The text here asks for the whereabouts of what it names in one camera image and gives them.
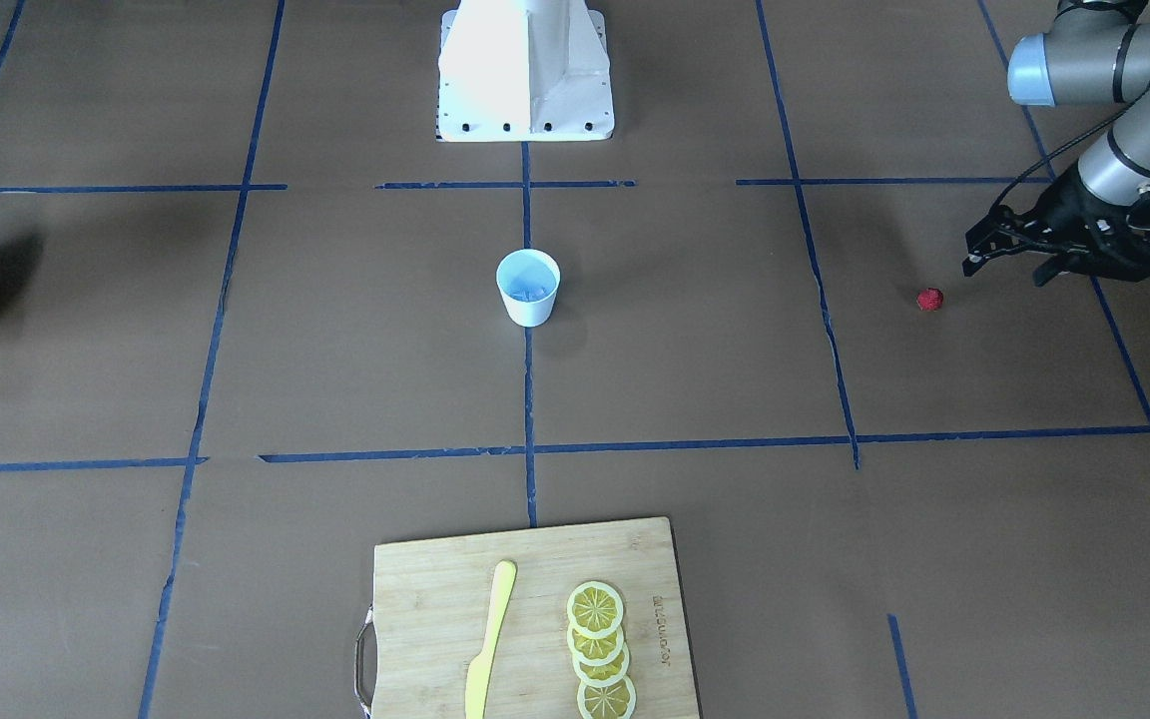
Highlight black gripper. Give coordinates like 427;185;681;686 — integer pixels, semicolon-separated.
1032;167;1150;286

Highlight red strawberry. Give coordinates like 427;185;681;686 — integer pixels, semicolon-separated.
914;288;945;313

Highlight ice cubes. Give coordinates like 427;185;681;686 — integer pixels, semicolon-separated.
505;266;555;304

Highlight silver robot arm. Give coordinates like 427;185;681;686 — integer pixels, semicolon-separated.
1007;1;1150;286

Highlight light blue plastic cup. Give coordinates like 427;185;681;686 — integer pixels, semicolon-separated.
495;248;562;329

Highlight top lemon slice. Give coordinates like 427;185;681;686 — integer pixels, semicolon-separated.
566;581;624;640

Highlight yellow plastic knife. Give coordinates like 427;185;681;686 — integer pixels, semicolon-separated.
462;560;518;718

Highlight bamboo cutting board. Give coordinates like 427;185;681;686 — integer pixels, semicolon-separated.
354;517;700;718

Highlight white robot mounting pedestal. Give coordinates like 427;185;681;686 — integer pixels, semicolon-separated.
435;1;616;143

